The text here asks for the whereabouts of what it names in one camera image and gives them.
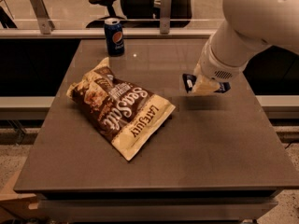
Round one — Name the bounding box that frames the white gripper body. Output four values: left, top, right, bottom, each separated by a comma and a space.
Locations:
199, 37, 248, 82

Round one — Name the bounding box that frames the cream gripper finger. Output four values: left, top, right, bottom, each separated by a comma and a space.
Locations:
192, 63, 220, 94

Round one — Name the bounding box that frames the blue rxbar blueberry bar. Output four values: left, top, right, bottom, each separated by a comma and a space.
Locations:
182, 74, 231, 93

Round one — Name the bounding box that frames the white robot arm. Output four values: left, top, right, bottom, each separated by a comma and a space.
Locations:
192, 0, 299, 95

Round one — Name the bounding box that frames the brown sea salt chip bag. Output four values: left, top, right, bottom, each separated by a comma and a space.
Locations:
66, 58, 175, 161

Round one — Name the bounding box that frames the black office chair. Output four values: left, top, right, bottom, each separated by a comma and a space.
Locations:
87, 0, 192, 28

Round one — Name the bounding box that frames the blue pepsi can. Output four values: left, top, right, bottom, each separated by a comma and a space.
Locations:
104, 18, 124, 56

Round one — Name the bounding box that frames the cardboard box at floor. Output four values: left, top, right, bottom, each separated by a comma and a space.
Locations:
0, 171, 48, 223

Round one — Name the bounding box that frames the middle metal glass bracket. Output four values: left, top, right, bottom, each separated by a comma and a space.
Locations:
160, 0, 171, 35

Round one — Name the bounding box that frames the metal glass bracket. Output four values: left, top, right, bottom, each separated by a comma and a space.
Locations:
160, 0, 171, 35
30, 0, 55, 35

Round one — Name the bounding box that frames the left metal glass bracket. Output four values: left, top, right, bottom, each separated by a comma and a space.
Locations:
30, 0, 55, 35

